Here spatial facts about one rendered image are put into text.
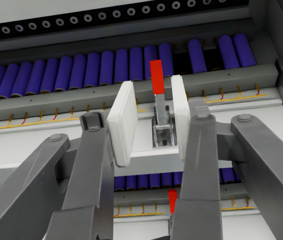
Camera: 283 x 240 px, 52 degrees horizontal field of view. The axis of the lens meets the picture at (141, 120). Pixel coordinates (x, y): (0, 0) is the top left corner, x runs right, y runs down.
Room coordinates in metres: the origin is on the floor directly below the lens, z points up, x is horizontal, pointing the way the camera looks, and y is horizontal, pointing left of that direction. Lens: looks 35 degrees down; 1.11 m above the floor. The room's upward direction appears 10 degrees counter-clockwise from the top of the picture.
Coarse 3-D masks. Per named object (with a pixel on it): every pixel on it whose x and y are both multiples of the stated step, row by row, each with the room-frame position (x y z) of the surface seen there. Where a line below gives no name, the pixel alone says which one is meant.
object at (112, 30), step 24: (120, 24) 0.41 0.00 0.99; (144, 24) 0.41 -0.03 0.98; (168, 24) 0.41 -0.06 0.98; (192, 24) 0.40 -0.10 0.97; (0, 48) 0.44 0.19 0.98; (264, 48) 0.36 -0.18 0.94; (216, 96) 0.30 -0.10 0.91; (240, 96) 0.29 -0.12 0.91; (264, 96) 0.28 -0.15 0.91; (0, 120) 0.34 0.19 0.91; (48, 120) 0.32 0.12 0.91; (144, 120) 0.29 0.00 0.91; (216, 120) 0.26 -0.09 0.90; (264, 120) 0.25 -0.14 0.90; (0, 144) 0.30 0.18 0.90; (24, 144) 0.29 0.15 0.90; (144, 144) 0.25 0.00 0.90; (0, 168) 0.26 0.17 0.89; (120, 168) 0.25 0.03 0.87; (144, 168) 0.25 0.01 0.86; (168, 168) 0.25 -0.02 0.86
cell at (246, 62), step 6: (234, 36) 0.37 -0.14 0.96; (240, 36) 0.36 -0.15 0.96; (234, 42) 0.36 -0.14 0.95; (240, 42) 0.35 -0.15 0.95; (246, 42) 0.35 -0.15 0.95; (240, 48) 0.34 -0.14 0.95; (246, 48) 0.34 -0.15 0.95; (240, 54) 0.34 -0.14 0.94; (246, 54) 0.33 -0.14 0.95; (252, 54) 0.33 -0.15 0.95; (240, 60) 0.33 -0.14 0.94; (246, 60) 0.32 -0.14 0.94; (252, 60) 0.32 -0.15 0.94; (246, 66) 0.31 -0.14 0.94
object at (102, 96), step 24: (216, 72) 0.31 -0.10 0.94; (240, 72) 0.30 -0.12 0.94; (264, 72) 0.29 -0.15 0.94; (24, 96) 0.34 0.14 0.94; (48, 96) 0.33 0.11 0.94; (72, 96) 0.32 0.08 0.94; (96, 96) 0.31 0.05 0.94; (144, 96) 0.31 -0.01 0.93; (168, 96) 0.30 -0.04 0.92; (192, 96) 0.30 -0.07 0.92; (24, 120) 0.31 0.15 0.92
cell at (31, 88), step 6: (36, 60) 0.41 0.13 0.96; (42, 60) 0.41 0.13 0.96; (36, 66) 0.40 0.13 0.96; (42, 66) 0.40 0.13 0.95; (36, 72) 0.38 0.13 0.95; (42, 72) 0.39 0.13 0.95; (30, 78) 0.38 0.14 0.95; (36, 78) 0.37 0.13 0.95; (42, 78) 0.38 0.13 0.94; (30, 84) 0.36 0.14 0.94; (36, 84) 0.36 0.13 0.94; (30, 90) 0.35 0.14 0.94; (36, 90) 0.36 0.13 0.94
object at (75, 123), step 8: (232, 104) 0.27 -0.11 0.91; (240, 104) 0.27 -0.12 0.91; (248, 104) 0.27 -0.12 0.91; (256, 104) 0.27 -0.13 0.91; (264, 104) 0.27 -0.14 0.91; (272, 104) 0.27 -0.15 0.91; (280, 104) 0.26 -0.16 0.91; (152, 112) 0.29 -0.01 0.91; (72, 120) 0.30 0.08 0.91; (8, 128) 0.31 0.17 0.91; (16, 128) 0.31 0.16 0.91; (24, 128) 0.31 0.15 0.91; (32, 128) 0.31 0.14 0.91; (40, 128) 0.30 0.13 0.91; (48, 128) 0.30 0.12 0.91; (56, 128) 0.30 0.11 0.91
